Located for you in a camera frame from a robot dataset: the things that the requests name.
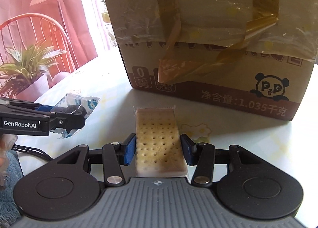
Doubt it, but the blue white cookie packet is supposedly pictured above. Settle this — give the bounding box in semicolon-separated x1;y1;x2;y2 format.
51;93;100;138

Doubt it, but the beige cracker packet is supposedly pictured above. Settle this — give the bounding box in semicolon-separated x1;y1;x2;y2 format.
135;108;188;178

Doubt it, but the brown cardboard box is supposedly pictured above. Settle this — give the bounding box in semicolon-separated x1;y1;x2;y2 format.
105;0;317;120

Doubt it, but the black cable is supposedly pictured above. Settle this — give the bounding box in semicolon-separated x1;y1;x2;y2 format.
11;143;54;161

